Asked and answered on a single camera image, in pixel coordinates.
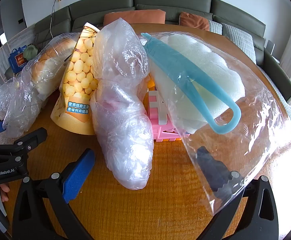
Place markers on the yellow snack bag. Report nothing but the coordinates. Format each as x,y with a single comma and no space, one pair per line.
78,80

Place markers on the pink plastic building block toy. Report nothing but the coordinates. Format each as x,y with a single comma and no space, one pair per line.
155,130

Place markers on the small orange cushion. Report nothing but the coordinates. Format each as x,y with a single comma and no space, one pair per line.
193,20

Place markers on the grey quilted cushion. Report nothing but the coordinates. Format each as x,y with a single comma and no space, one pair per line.
240,40
214,26

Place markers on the clear zip plastic bag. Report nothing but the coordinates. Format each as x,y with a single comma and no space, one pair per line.
255,130

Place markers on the bread loaf in clear bag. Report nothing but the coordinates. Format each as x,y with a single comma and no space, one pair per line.
50,62

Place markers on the person's left hand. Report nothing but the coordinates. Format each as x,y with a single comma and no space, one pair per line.
4,192

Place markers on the blue shopping bag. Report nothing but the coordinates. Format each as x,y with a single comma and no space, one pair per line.
16,58

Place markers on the large orange cushion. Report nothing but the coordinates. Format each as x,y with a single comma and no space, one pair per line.
135,17

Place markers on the small crumpled clear plastic bag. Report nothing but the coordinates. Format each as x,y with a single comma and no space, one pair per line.
18,105

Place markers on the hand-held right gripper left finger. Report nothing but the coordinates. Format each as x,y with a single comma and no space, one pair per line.
78,173

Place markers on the green hat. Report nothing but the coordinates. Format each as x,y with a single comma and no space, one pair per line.
30,52

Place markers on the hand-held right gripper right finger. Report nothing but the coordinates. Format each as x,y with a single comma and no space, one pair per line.
210,170

